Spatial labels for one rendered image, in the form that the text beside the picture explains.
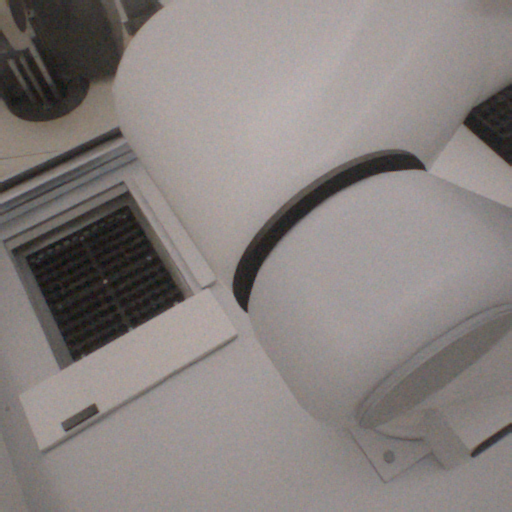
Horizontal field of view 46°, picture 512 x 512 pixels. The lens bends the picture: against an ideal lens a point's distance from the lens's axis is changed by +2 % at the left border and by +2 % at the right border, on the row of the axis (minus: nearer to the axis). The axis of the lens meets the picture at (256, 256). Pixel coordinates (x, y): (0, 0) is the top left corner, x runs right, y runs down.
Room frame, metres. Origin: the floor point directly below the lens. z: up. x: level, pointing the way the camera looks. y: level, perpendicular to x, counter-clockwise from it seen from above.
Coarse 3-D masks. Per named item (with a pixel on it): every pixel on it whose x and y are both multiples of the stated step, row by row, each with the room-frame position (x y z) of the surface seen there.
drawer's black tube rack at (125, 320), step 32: (128, 224) 0.55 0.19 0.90; (64, 256) 0.51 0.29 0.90; (96, 256) 0.50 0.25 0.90; (128, 256) 0.49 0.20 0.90; (64, 288) 0.45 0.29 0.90; (96, 288) 0.44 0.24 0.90; (128, 288) 0.45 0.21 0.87; (160, 288) 0.42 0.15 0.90; (64, 320) 0.40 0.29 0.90; (96, 320) 0.40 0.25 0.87; (128, 320) 0.38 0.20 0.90
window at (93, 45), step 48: (0, 0) 0.63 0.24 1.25; (48, 0) 0.65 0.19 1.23; (96, 0) 0.67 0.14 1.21; (144, 0) 0.69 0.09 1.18; (0, 48) 0.62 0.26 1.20; (48, 48) 0.64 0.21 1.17; (96, 48) 0.66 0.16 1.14; (0, 96) 0.61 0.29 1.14; (48, 96) 0.63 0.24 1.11; (96, 96) 0.65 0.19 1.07; (0, 144) 0.59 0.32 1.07; (48, 144) 0.62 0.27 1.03
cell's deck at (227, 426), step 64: (0, 256) 0.50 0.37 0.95; (0, 320) 0.39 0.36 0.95; (0, 384) 0.30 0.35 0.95; (192, 384) 0.25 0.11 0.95; (256, 384) 0.24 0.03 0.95; (64, 448) 0.20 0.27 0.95; (128, 448) 0.19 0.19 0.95; (192, 448) 0.17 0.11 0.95; (256, 448) 0.16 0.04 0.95; (320, 448) 0.15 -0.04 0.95
